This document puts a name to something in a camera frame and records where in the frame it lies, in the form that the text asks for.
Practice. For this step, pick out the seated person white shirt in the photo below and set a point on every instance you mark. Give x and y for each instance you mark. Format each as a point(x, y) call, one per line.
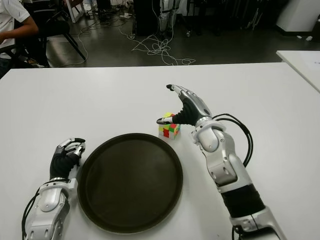
point(10, 20)

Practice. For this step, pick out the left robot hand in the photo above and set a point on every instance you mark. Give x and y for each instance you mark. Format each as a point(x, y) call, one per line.
point(60, 165)

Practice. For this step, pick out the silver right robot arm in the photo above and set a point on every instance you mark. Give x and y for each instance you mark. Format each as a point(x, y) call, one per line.
point(225, 162)

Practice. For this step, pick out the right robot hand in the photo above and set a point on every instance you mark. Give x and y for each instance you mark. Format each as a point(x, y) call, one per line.
point(192, 110)

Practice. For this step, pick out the black chair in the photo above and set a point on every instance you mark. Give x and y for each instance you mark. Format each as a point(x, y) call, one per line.
point(55, 25)

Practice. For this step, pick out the black cabinet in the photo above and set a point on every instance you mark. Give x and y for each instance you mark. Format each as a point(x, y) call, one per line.
point(146, 17)

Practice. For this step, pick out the small white floor object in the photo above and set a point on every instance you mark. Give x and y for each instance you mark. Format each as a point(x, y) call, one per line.
point(309, 38)

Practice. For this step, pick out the multicoloured Rubik's cube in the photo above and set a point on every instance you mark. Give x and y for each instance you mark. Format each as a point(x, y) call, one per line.
point(170, 131)

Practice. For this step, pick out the white pedestal cabinet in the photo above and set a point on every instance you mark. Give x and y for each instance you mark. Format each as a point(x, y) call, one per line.
point(297, 15)

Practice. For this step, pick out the white neighbouring table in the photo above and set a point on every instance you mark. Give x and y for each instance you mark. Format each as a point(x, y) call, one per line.
point(302, 62)

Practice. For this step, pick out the dark brown round plate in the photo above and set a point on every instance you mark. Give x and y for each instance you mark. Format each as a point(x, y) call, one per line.
point(130, 185)

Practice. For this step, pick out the white metal frame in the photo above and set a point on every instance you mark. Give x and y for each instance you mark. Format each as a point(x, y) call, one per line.
point(75, 11)

